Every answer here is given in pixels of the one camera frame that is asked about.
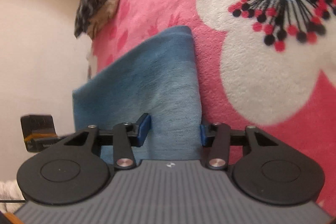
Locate light blue denim jeans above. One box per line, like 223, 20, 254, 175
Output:
72, 26, 202, 161

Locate pink floral fleece blanket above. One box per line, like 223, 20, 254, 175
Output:
88, 0, 335, 214

